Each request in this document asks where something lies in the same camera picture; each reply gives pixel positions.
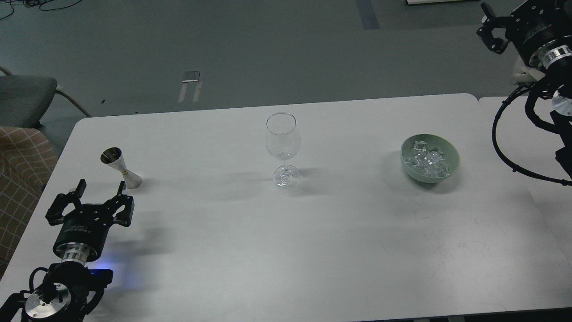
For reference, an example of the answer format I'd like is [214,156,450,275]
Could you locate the beige checkered cushion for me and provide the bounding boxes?
[0,126,59,275]

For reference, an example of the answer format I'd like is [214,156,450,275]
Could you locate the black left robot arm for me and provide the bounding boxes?
[1,179,135,322]

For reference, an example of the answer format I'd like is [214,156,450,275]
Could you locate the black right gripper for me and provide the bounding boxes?
[476,0,572,68]

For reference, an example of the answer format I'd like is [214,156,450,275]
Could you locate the steel cocktail jigger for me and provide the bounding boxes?
[100,147,143,189]

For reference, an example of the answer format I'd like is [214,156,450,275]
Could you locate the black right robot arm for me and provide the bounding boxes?
[476,0,572,186]

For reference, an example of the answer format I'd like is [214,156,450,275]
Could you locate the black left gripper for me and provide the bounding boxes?
[45,179,135,262]

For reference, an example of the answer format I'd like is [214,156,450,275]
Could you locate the black floor cables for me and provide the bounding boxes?
[0,0,83,19]

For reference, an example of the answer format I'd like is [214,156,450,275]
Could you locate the grey chair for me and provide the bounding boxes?
[0,66,92,128]

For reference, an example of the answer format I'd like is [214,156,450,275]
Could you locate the clear ice cubes pile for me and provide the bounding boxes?
[404,140,450,178]

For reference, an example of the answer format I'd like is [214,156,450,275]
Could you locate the green bowl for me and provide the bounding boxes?
[399,134,460,184]

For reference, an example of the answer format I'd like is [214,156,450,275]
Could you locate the clear wine glass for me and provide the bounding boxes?
[265,112,302,189]

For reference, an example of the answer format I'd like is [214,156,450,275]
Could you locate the white office chair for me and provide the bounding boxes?
[509,57,545,85]

